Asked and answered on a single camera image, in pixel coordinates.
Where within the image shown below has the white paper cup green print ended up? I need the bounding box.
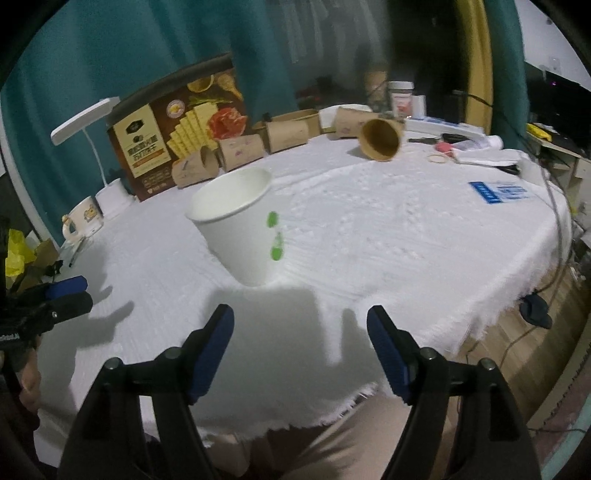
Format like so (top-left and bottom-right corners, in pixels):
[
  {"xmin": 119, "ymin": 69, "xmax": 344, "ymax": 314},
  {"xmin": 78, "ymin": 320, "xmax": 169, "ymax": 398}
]
[{"xmin": 185, "ymin": 167, "xmax": 284, "ymax": 287}]

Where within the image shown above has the kraft paper cup leftmost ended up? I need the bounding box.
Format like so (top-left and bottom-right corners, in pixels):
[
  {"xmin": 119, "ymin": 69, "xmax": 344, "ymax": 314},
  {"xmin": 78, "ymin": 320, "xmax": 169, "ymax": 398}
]
[{"xmin": 171, "ymin": 146, "xmax": 219, "ymax": 189}]

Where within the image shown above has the kraft paper cup open front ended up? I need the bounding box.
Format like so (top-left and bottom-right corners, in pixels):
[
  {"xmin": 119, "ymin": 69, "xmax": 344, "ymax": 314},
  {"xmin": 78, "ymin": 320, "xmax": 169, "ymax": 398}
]
[{"xmin": 359, "ymin": 118, "xmax": 403, "ymax": 162}]

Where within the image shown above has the kraft paper cup lying right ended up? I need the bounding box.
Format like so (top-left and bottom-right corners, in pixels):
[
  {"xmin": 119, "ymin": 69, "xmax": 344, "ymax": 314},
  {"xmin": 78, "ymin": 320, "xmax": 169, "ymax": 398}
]
[{"xmin": 335, "ymin": 107, "xmax": 379, "ymax": 138}]

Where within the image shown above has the upright kraft cup back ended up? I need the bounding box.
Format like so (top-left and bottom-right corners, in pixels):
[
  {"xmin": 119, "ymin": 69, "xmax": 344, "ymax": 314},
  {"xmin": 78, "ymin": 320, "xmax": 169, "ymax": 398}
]
[{"xmin": 363, "ymin": 70, "xmax": 388, "ymax": 112}]

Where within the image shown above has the person left hand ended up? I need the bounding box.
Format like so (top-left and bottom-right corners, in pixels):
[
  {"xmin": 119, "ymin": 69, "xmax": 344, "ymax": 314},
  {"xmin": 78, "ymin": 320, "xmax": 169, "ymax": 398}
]
[{"xmin": 19, "ymin": 336, "xmax": 41, "ymax": 414}]

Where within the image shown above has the white cartoon mug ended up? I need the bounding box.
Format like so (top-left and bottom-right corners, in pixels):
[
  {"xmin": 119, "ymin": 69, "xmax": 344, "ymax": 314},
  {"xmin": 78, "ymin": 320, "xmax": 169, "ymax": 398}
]
[{"xmin": 61, "ymin": 196, "xmax": 103, "ymax": 244}]

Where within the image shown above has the white desk lamp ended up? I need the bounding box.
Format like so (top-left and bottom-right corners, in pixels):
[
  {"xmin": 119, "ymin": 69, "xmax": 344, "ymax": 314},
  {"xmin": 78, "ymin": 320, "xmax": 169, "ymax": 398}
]
[{"xmin": 50, "ymin": 96, "xmax": 136, "ymax": 220}]

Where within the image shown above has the white tablecloth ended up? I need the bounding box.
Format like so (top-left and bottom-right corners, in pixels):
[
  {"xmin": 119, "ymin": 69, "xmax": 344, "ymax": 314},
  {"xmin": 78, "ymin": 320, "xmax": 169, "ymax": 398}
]
[{"xmin": 35, "ymin": 136, "xmax": 572, "ymax": 461}]

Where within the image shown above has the blue white leaflet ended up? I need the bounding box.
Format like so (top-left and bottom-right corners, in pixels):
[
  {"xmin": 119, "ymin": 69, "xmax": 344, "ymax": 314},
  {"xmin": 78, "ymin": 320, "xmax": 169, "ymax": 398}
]
[{"xmin": 469, "ymin": 181, "xmax": 532, "ymax": 205}]

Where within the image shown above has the rubber band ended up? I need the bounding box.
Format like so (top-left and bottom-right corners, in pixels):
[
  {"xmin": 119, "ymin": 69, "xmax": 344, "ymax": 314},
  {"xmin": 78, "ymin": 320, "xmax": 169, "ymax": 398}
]
[{"xmin": 428, "ymin": 154, "xmax": 450, "ymax": 164}]

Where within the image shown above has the pink round object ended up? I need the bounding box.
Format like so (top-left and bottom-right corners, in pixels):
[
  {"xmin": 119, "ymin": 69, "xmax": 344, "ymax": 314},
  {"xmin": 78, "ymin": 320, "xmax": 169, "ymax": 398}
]
[{"xmin": 435, "ymin": 141, "xmax": 453, "ymax": 155}]

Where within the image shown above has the brown cracker box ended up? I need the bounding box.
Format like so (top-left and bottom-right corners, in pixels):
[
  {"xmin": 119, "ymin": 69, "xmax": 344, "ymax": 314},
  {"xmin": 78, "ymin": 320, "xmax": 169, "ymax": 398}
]
[{"xmin": 106, "ymin": 53, "xmax": 252, "ymax": 201}]

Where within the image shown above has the white papers stack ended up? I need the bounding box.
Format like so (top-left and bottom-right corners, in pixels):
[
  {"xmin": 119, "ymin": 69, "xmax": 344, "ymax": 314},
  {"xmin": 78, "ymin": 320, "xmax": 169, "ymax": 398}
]
[{"xmin": 452, "ymin": 135, "xmax": 522, "ymax": 167}]

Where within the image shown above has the white power strip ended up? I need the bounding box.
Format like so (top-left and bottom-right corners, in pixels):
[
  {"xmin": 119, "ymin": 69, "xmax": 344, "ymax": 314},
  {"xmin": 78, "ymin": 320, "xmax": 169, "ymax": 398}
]
[{"xmin": 405, "ymin": 117, "xmax": 487, "ymax": 138}]

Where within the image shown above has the kraft paper bowl container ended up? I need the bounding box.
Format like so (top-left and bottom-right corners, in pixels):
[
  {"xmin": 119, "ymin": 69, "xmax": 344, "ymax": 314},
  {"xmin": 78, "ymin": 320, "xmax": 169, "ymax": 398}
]
[{"xmin": 270, "ymin": 109, "xmax": 322, "ymax": 138}]

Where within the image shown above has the teal curtain left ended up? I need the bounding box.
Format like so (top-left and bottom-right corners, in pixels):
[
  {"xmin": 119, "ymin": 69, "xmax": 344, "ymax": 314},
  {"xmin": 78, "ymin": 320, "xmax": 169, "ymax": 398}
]
[{"xmin": 1, "ymin": 1, "xmax": 297, "ymax": 240}]

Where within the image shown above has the teal curtain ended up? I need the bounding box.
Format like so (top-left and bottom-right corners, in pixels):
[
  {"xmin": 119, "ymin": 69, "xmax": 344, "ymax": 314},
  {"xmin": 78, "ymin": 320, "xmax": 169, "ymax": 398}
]
[
  {"xmin": 1, "ymin": 1, "xmax": 297, "ymax": 240},
  {"xmin": 484, "ymin": 0, "xmax": 529, "ymax": 150}
]

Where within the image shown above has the white desk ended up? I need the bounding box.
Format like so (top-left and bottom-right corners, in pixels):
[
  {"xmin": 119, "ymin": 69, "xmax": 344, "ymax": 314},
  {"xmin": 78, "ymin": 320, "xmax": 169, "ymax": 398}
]
[{"xmin": 527, "ymin": 132, "xmax": 590, "ymax": 229}]

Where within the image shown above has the teal curtain right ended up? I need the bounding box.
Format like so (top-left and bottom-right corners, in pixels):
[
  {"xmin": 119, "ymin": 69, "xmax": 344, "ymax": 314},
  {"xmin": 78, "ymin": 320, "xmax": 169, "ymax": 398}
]
[{"xmin": 484, "ymin": 0, "xmax": 529, "ymax": 150}]

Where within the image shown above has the clear jar white lid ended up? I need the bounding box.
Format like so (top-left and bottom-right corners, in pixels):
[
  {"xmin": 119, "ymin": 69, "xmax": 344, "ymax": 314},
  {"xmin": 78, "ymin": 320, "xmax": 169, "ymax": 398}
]
[{"xmin": 388, "ymin": 80, "xmax": 415, "ymax": 120}]

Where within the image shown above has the yellow curtain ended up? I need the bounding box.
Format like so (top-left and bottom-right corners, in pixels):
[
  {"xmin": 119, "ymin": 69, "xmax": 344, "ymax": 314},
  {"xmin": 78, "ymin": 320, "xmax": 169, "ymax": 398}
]
[{"xmin": 456, "ymin": 0, "xmax": 494, "ymax": 134}]

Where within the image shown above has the black cable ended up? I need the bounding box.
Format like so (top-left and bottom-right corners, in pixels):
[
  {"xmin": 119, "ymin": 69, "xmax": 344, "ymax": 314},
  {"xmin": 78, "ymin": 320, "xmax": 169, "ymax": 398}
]
[{"xmin": 454, "ymin": 91, "xmax": 574, "ymax": 296}]

